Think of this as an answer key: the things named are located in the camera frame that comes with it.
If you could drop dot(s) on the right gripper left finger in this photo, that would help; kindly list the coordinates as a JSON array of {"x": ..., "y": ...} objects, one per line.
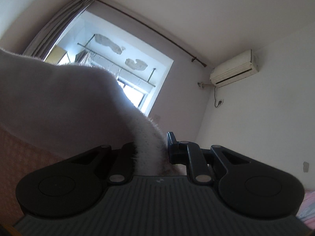
[{"x": 76, "y": 185}]

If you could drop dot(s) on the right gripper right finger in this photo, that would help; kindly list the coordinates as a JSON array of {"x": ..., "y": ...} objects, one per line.
[{"x": 246, "y": 186}]

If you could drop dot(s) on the beige houndstooth knit cardigan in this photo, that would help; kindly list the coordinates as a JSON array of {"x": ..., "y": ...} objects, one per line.
[{"x": 54, "y": 112}]

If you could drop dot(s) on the pink grey floral quilt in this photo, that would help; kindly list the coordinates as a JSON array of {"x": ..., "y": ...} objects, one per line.
[{"x": 306, "y": 210}]

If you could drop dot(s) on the grey window curtain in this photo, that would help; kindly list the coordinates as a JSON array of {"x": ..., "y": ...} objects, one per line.
[{"x": 47, "y": 37}]

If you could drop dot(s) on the white wall air conditioner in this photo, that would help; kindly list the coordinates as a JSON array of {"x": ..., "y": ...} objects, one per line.
[{"x": 235, "y": 69}]

